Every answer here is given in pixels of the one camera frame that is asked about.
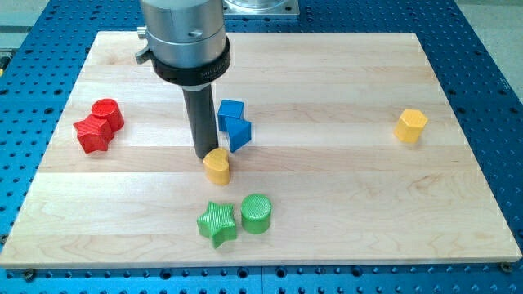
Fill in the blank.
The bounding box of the blue cube block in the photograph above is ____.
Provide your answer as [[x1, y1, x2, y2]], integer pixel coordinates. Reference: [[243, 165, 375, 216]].
[[217, 100, 244, 131]]

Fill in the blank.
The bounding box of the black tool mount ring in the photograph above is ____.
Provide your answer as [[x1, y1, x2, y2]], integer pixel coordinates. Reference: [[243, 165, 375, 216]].
[[150, 36, 231, 87]]

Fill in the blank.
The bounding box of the green cylinder block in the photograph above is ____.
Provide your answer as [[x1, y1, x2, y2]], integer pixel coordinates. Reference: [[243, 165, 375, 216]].
[[240, 194, 272, 234]]

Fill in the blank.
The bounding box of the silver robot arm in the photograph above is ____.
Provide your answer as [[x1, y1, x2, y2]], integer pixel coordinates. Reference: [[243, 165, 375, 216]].
[[135, 0, 231, 158]]

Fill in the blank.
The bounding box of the green star block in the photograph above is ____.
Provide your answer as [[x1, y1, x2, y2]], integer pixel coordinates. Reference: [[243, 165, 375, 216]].
[[197, 201, 237, 249]]

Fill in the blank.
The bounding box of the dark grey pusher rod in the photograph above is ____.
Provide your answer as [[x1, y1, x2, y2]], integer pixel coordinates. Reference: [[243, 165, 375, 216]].
[[182, 84, 219, 159]]

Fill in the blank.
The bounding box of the yellow heart block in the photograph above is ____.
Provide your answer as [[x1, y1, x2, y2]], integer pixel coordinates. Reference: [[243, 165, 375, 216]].
[[203, 148, 230, 185]]

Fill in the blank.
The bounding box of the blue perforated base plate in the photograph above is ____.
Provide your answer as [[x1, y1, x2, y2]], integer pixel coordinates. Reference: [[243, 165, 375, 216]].
[[1, 1, 522, 293]]

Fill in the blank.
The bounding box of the yellow hexagon block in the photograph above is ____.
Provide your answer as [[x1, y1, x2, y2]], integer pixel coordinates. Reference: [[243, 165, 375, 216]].
[[393, 109, 428, 143]]

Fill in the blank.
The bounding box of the wooden board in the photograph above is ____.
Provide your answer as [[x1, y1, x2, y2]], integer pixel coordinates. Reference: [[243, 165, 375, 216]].
[[1, 32, 521, 269]]

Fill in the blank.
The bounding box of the red star block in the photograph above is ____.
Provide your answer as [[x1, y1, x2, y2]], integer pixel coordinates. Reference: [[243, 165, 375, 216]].
[[73, 114, 114, 154]]

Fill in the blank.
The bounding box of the red cylinder block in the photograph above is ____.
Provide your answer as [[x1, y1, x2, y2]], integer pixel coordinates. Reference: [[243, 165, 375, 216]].
[[91, 98, 124, 132]]

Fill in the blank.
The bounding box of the blue triangle block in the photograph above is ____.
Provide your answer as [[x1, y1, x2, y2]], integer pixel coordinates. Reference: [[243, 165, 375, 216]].
[[225, 117, 252, 153]]

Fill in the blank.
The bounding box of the clear robot base plate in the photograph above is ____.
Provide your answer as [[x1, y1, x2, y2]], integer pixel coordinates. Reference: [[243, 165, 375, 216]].
[[222, 0, 300, 16]]

